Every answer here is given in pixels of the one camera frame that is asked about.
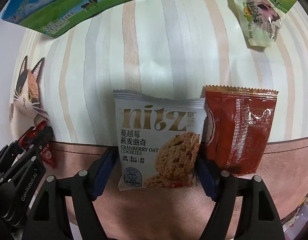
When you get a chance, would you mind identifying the dark red snack packet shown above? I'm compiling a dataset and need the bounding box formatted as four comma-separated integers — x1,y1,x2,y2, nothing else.
205,85,278,176

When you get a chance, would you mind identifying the white cream snack packet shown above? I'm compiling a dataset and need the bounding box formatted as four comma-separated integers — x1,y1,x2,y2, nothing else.
233,0,285,47

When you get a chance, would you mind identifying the small red candy packet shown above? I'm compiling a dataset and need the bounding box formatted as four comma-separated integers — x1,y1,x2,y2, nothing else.
18,121,56,168

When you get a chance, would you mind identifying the cat print pillow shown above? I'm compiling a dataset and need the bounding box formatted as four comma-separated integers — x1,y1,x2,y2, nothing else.
10,56,48,139

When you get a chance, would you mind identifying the white nitz cookie packet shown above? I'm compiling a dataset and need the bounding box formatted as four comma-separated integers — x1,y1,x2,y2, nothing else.
113,90,207,191

